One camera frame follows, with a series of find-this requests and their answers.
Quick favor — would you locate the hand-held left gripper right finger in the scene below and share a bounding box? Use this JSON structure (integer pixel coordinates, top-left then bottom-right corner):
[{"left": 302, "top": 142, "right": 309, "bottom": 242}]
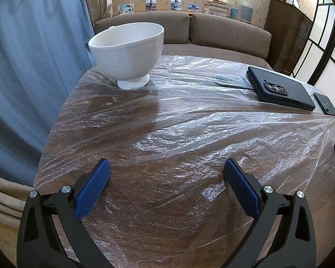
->
[{"left": 223, "top": 158, "right": 316, "bottom": 268}]

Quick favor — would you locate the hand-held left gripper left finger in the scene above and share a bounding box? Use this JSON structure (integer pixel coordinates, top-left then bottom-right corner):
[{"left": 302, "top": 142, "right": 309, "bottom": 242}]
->
[{"left": 17, "top": 158, "right": 112, "bottom": 268}]

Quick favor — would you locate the dark blue smartphone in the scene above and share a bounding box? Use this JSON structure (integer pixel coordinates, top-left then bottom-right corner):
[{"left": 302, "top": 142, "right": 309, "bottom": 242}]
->
[{"left": 313, "top": 92, "right": 335, "bottom": 116}]

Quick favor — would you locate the black framed paper screen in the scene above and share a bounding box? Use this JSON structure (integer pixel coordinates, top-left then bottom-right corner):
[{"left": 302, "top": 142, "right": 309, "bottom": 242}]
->
[{"left": 292, "top": 0, "right": 335, "bottom": 123}]

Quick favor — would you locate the black cased foldable phone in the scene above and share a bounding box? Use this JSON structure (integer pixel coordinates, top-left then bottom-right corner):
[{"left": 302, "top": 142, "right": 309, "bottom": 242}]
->
[{"left": 246, "top": 65, "right": 316, "bottom": 112}]

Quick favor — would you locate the beige folded cloth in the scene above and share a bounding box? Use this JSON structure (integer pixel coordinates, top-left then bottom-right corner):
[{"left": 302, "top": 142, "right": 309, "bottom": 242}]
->
[{"left": 0, "top": 172, "right": 35, "bottom": 257}]

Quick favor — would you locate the clear plastic table cover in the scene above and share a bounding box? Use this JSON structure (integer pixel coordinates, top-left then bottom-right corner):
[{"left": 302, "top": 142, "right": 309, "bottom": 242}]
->
[{"left": 33, "top": 54, "right": 335, "bottom": 268}]

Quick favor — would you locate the dark wooden dresser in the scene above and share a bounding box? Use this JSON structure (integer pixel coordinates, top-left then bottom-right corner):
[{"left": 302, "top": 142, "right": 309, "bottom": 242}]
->
[{"left": 264, "top": 0, "right": 313, "bottom": 76}]

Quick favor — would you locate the blue curtain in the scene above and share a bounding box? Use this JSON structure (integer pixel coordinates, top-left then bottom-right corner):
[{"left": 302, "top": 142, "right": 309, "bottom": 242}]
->
[{"left": 0, "top": 0, "right": 97, "bottom": 187}]

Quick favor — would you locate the white footed bowl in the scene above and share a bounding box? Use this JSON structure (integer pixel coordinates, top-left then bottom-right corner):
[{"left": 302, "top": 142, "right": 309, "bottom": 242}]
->
[{"left": 88, "top": 22, "right": 165, "bottom": 90}]

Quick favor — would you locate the brown sofa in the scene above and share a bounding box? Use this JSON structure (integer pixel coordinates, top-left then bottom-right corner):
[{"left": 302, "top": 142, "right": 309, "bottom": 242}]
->
[{"left": 93, "top": 10, "right": 272, "bottom": 70}]

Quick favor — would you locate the brown sofa back cushion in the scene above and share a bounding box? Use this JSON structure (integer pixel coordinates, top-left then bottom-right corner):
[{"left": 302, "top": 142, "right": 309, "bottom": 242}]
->
[
  {"left": 190, "top": 13, "right": 272, "bottom": 60},
  {"left": 94, "top": 11, "right": 190, "bottom": 45}
]

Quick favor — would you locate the stack of books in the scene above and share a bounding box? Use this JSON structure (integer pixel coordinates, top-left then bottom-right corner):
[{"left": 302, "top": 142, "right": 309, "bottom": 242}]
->
[{"left": 204, "top": 0, "right": 232, "bottom": 17}]

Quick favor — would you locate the beige patterned curtain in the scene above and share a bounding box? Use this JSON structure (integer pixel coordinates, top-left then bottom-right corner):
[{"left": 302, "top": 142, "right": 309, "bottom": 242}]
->
[{"left": 82, "top": 0, "right": 113, "bottom": 27}]

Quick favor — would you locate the illustrated wall card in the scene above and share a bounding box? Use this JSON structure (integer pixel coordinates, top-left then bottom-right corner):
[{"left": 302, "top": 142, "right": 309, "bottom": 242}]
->
[{"left": 118, "top": 3, "right": 135, "bottom": 16}]

